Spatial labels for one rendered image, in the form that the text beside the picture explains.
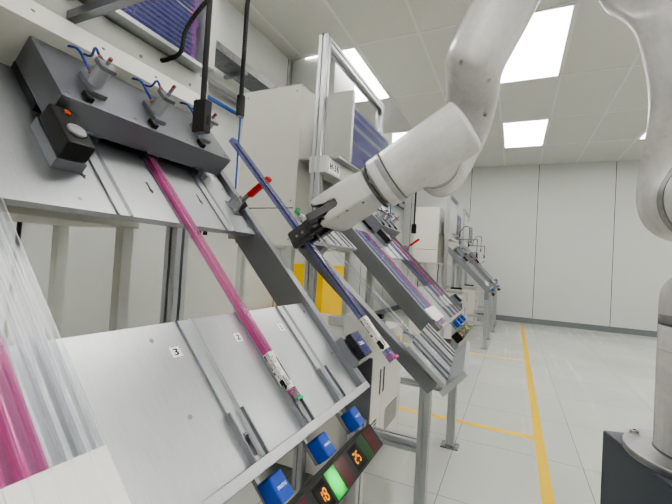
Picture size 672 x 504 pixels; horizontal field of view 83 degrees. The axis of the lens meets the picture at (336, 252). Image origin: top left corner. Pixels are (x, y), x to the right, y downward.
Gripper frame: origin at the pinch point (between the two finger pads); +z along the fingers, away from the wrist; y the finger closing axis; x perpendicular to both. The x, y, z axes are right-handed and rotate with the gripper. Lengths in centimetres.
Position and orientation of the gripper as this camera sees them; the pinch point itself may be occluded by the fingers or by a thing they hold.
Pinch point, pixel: (303, 236)
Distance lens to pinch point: 67.0
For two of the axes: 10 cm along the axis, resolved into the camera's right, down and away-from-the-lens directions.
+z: -7.9, 5.0, 3.4
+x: 4.4, 8.6, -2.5
